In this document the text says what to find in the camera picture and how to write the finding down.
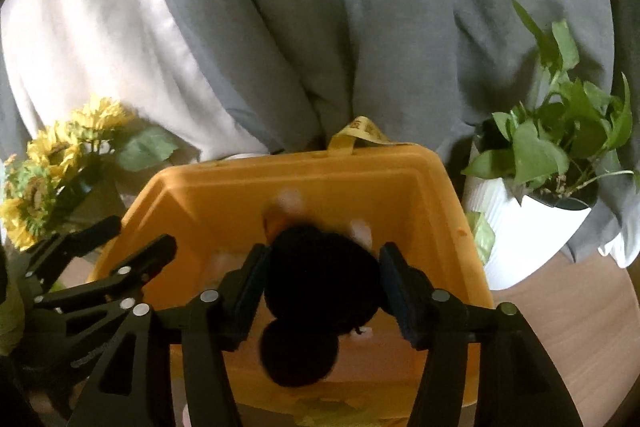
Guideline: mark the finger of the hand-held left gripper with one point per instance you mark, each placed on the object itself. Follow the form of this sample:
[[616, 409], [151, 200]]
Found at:
[[85, 238], [145, 257]]

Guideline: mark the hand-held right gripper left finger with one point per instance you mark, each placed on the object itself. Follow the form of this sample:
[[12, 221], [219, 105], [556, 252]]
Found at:
[[251, 289]]

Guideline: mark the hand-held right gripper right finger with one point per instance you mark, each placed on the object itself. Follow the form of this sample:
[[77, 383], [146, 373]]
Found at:
[[400, 297]]

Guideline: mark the black plush toy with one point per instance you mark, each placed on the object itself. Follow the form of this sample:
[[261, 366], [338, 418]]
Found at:
[[320, 277]]

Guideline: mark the orange plastic storage box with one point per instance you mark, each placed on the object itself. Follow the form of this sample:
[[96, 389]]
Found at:
[[225, 197]]

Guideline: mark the artificial sunflower bouquet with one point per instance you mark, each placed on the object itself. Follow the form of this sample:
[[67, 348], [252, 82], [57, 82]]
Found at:
[[55, 152]]

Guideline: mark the pale yellow label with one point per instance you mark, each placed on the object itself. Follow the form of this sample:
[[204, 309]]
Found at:
[[340, 409]]

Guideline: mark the green plant in white pot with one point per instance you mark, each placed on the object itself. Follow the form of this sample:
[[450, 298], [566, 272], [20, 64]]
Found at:
[[520, 227]]

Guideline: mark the white curtain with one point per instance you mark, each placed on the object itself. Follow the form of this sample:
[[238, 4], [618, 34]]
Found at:
[[100, 32]]

